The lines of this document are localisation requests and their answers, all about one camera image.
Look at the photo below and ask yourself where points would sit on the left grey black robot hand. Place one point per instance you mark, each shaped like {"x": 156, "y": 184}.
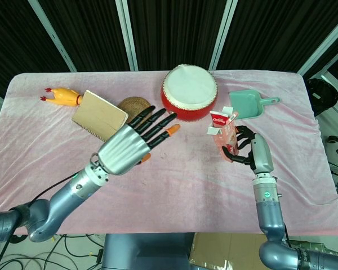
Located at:
{"x": 122, "y": 149}

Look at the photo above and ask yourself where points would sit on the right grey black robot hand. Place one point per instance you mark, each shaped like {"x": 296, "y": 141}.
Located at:
{"x": 262, "y": 153}

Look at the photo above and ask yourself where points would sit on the pink Colgate toothpaste box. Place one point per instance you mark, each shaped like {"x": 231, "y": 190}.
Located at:
{"x": 228, "y": 137}

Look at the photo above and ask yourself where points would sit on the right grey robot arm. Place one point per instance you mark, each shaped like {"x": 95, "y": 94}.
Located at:
{"x": 270, "y": 213}

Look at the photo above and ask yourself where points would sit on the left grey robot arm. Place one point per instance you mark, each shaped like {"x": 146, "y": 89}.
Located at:
{"x": 64, "y": 202}

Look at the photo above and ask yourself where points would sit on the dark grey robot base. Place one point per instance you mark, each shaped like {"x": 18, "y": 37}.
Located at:
{"x": 146, "y": 250}

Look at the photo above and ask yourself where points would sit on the brown cardboard box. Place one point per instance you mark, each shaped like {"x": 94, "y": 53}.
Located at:
{"x": 228, "y": 250}

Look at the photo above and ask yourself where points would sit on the kraft cover spiral notebook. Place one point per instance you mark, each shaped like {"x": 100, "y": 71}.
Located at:
{"x": 98, "y": 116}

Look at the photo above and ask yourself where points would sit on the round woven rattan coaster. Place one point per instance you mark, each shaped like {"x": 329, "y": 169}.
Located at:
{"x": 131, "y": 105}

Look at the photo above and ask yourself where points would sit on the mint green plastic dustpan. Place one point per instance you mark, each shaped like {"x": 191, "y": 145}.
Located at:
{"x": 246, "y": 102}

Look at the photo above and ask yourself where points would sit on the pink fleece table cloth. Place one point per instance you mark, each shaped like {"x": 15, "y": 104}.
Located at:
{"x": 186, "y": 191}

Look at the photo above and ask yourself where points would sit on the yellow rubber chicken toy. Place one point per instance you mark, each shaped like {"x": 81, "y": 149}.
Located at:
{"x": 64, "y": 97}

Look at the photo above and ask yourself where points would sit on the black round stool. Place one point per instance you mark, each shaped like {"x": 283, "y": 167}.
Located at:
{"x": 322, "y": 95}

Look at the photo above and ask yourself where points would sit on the red drum white skin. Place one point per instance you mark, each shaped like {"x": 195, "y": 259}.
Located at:
{"x": 188, "y": 87}

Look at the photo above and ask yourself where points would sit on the white partition frame post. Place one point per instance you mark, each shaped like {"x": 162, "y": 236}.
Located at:
{"x": 324, "y": 42}
{"x": 222, "y": 36}
{"x": 128, "y": 36}
{"x": 55, "y": 36}

